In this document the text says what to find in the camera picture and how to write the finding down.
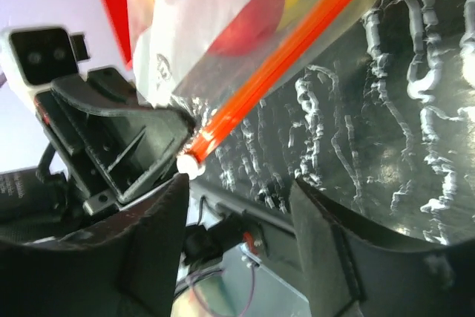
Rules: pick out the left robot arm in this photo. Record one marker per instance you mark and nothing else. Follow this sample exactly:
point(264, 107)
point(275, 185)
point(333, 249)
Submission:
point(45, 201)

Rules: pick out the red fake apple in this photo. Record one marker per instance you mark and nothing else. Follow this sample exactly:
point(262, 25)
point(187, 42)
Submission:
point(257, 21)

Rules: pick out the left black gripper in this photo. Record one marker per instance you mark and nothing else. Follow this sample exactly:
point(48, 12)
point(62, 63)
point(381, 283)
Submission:
point(115, 149)

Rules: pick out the red plastic bin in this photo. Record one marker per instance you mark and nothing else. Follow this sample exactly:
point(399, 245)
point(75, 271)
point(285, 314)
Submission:
point(117, 13)

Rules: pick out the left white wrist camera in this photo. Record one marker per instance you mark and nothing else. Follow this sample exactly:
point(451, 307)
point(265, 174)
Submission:
point(32, 57)

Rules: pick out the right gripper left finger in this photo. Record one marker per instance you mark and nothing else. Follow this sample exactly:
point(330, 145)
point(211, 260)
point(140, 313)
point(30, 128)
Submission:
point(125, 265)

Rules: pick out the clear zip top bag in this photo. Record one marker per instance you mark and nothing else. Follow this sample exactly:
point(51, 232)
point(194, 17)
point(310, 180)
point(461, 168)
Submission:
point(216, 59)

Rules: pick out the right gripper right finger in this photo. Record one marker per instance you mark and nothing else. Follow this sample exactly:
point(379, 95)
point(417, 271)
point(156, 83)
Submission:
point(354, 266)

